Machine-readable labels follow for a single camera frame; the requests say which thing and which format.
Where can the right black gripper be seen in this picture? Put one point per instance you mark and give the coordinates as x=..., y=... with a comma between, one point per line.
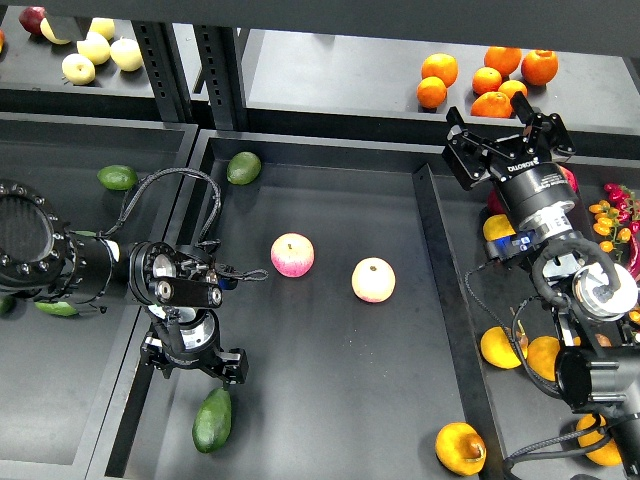
x=526, y=182

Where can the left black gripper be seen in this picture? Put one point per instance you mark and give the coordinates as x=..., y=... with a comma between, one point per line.
x=188, y=338

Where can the dark green avocado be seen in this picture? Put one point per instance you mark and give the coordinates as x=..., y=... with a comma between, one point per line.
x=213, y=421

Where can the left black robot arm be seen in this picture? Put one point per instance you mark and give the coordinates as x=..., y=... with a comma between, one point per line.
x=179, y=287

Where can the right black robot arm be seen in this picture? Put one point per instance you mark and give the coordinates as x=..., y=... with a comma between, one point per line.
x=588, y=294

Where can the green avocado lower cluster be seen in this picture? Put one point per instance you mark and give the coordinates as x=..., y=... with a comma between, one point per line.
x=60, y=308

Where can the dark avocado at left edge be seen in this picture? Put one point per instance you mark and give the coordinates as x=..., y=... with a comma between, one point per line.
x=7, y=304

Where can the green avocado upper left tray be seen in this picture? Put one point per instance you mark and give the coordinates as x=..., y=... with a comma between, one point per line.
x=117, y=177

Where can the green avocado at tray corner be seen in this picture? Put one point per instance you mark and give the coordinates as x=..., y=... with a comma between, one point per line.
x=243, y=168

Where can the yellow pear by divider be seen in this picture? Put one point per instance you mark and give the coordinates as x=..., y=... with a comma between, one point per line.
x=496, y=348

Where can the pale yellow pear front left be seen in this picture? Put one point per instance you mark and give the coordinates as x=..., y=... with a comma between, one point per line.
x=78, y=69

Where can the pale yellow pear right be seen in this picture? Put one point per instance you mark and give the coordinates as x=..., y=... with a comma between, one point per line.
x=126, y=54

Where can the pale yellow pear centre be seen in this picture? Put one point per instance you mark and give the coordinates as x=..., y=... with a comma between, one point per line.
x=95, y=48

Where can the pale yellow pear back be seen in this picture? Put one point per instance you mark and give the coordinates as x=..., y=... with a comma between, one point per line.
x=104, y=27

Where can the pale yellow pear behind tag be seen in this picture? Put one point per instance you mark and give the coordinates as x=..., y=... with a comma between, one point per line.
x=48, y=33

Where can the orange front of group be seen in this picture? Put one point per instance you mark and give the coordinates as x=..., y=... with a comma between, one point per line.
x=493, y=105

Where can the orange of group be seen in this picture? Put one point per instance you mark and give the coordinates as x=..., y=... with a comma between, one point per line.
x=442, y=66
x=431, y=92
x=493, y=105

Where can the small orange right centre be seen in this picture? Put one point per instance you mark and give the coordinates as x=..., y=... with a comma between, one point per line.
x=510, y=87

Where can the small orange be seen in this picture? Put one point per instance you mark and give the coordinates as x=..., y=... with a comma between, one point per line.
x=510, y=87
x=486, y=79

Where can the large red apple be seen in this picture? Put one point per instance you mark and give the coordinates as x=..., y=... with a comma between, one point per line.
x=570, y=177

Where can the orange top right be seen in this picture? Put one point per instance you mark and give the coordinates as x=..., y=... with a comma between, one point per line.
x=539, y=67

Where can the orange top centre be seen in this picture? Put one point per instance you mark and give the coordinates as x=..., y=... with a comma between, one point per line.
x=505, y=60

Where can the orange lower left of group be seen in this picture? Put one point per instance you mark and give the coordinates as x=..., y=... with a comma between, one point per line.
x=431, y=92

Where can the orange top left of group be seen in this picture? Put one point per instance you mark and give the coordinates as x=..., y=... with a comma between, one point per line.
x=442, y=66

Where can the cherry tomato vine bunch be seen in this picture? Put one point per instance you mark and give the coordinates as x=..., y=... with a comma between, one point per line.
x=616, y=218

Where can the pink red apple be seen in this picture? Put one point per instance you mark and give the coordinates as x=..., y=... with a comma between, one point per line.
x=292, y=255

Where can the black centre tray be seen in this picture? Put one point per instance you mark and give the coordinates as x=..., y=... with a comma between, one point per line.
x=338, y=388

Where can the red chili pepper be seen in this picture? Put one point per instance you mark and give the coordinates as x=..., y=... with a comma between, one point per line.
x=633, y=262

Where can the yellow pink apple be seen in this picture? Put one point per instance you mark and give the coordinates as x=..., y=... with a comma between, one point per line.
x=373, y=280

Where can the black tray divider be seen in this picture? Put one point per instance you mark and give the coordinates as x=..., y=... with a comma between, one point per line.
x=467, y=363

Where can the dark red apple on shelf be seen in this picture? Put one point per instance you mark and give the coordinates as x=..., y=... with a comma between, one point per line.
x=31, y=18

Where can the black shelf upright post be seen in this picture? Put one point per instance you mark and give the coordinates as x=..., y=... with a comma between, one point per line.
x=221, y=70

